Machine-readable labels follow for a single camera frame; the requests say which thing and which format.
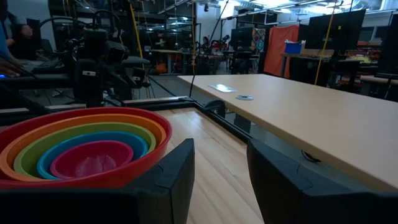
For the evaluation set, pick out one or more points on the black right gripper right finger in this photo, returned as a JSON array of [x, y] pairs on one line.
[[311, 199]]

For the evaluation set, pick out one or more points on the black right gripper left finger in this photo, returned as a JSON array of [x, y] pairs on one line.
[[124, 205]]

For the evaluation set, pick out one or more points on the large red bowl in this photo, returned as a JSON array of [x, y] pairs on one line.
[[146, 174]]

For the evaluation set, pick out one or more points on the small pink bowl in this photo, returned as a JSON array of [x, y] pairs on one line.
[[93, 161]]

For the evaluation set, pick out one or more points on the blue bowl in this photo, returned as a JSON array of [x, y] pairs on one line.
[[93, 136]]

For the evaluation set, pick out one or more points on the green bowl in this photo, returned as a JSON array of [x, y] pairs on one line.
[[93, 127]]

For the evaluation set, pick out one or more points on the orange bowl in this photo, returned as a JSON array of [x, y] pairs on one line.
[[93, 118]]

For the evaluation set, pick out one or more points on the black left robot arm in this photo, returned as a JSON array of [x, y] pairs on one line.
[[88, 87]]

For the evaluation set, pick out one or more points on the beige desk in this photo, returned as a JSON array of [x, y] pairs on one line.
[[311, 118]]

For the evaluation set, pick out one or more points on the round grey desk grommet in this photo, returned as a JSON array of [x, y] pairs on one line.
[[244, 97]]

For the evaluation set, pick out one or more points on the black desk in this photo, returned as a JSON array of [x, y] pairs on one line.
[[311, 60]]

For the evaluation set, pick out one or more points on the red orange curtain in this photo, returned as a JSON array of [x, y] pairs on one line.
[[276, 53]]

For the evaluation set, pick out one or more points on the blue storage bin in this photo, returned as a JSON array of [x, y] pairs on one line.
[[293, 48]]

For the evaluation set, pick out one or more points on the wooden table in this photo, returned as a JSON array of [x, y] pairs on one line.
[[168, 51]]

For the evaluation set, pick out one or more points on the colourful patterned cloth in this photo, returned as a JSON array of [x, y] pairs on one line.
[[258, 40]]

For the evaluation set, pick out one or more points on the large black monitor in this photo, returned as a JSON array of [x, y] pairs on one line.
[[342, 31]]

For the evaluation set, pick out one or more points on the tall black screen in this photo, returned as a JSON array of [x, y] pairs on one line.
[[390, 46]]

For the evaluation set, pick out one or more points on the person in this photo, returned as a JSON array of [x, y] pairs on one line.
[[4, 46], [205, 40]]

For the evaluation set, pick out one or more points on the black table frame rail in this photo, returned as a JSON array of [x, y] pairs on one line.
[[230, 126]]

